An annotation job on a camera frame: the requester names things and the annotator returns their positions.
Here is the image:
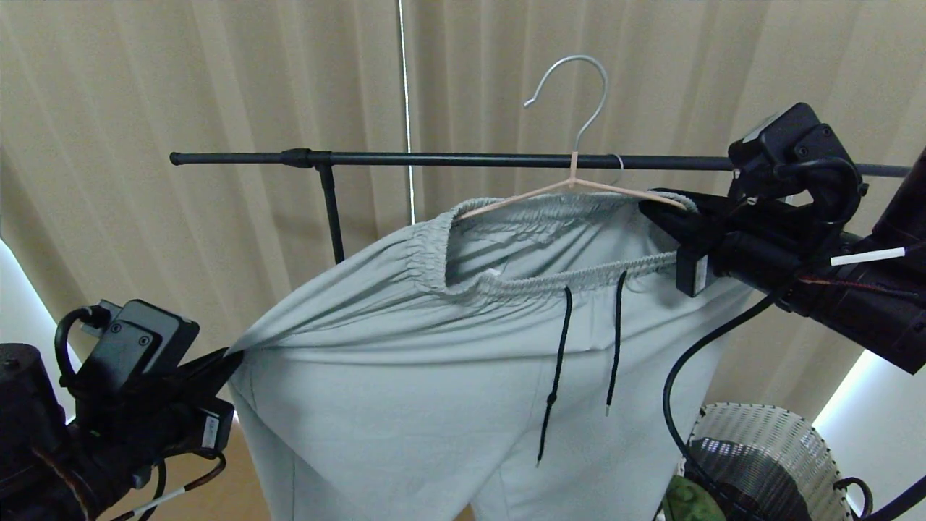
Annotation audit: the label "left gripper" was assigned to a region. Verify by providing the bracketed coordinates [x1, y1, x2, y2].
[76, 380, 237, 482]

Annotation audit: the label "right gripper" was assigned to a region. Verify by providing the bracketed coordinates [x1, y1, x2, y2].
[676, 217, 827, 306]

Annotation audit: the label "dark green garment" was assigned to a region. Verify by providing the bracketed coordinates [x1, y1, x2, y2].
[662, 474, 726, 521]

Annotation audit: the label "pale grey shorts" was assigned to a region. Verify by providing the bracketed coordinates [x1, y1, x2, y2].
[228, 192, 760, 521]

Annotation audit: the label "white laundry basket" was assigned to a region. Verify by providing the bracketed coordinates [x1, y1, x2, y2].
[680, 402, 876, 521]

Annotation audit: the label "black clothes rack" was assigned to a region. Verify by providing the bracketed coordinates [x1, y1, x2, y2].
[170, 148, 914, 265]

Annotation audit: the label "beige curtain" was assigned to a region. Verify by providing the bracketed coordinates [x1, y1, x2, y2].
[0, 0, 926, 428]

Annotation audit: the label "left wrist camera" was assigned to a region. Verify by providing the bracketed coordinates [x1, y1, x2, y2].
[54, 299, 200, 397]

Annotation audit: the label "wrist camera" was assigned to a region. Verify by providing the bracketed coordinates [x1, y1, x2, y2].
[54, 299, 200, 397]
[727, 101, 866, 226]

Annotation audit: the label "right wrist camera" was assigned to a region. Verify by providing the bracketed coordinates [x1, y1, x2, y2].
[727, 101, 866, 226]

